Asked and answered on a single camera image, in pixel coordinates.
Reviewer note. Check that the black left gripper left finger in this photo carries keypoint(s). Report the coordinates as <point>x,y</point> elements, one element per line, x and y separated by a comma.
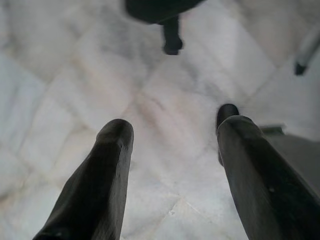
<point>100,187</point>

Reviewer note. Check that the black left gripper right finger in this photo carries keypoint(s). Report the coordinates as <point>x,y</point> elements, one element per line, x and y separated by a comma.
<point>262,187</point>

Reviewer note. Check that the silver metal clothes rack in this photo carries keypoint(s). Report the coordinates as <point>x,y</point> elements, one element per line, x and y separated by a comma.
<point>306,55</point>

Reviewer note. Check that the black shirt with green logo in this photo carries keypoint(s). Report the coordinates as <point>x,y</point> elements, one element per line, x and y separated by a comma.
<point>160,10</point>

